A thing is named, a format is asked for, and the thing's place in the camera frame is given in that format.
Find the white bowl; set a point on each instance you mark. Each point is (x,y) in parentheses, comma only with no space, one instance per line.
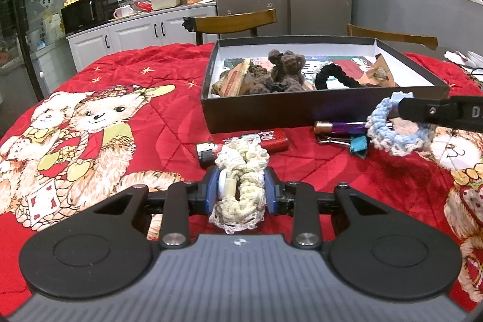
(474,58)

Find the red printed bear blanket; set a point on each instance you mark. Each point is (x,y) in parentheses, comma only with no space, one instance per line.
(151,110)

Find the black claw hair clip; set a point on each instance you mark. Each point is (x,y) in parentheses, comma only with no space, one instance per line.
(274,85)

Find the brown striped snack packet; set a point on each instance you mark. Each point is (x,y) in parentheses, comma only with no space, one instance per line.
(236,78)

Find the small brown crochet scrunchie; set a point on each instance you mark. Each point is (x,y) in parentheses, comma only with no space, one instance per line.
(258,81)

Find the black cardboard box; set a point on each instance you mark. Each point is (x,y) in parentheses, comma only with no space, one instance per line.
(264,114)

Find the white kitchen cabinet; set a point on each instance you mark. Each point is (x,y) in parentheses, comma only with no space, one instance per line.
(132,37)

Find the glass sliding door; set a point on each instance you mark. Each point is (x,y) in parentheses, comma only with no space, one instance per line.
(26,5)

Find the black braided hair band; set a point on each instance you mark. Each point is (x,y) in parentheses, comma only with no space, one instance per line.
(320,80)

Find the red lighter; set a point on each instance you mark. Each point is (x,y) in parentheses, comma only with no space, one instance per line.
(273,139)

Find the purple lipstick with gold cap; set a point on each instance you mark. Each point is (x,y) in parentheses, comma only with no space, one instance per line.
(343,126)

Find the light blue crochet scrunchie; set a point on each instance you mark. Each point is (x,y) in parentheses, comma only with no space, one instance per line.
(377,118)

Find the teal clip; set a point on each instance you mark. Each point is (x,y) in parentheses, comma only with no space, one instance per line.
(358,147)

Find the kraft paper snack packet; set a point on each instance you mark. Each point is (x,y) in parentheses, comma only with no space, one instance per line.
(377,72)

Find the cream lace scrunchie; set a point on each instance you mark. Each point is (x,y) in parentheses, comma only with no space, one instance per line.
(245,201)

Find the black microwave oven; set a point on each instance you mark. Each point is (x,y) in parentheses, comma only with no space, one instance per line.
(88,12)

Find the beige storage container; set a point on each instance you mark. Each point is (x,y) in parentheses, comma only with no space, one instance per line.
(166,0)

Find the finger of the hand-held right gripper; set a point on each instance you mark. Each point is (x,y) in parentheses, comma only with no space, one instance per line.
(422,110)

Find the white mug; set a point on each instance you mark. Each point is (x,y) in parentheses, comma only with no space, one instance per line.
(121,12)

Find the wooden chair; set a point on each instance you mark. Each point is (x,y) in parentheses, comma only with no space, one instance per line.
(234,22)
(392,36)

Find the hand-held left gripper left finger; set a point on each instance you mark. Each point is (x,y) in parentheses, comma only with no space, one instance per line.
(211,190)

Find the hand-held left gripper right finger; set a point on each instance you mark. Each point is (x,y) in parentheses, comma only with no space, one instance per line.
(271,190)

